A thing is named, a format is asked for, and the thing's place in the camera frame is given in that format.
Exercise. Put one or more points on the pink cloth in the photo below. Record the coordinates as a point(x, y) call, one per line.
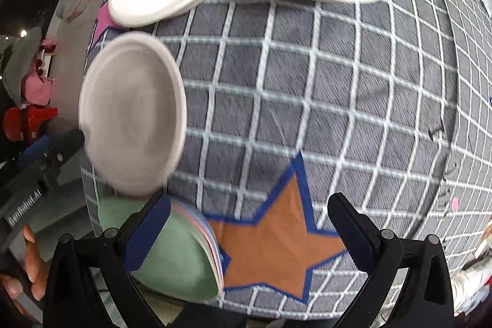
point(36, 89)

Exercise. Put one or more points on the person's left hand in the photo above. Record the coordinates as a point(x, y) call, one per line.
point(34, 266)

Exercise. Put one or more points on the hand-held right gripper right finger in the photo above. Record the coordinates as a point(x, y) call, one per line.
point(354, 235)

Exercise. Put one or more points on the grey checked star tablecloth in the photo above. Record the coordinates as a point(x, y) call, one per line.
point(326, 101)

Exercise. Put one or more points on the red chair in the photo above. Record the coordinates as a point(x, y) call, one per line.
point(27, 122)

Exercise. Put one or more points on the white cloth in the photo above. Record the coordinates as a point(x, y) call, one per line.
point(472, 287)

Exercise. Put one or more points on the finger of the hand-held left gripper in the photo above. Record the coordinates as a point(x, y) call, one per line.
point(66, 140)

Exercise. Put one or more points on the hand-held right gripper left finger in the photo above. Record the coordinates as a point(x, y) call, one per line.
point(148, 235)

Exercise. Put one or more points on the stack of coloured plates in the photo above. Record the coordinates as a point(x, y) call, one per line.
point(180, 266)

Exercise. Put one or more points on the grey cloth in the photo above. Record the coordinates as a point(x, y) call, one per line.
point(22, 57)

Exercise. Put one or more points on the small white paper bowl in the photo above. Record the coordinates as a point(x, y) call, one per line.
point(132, 113)

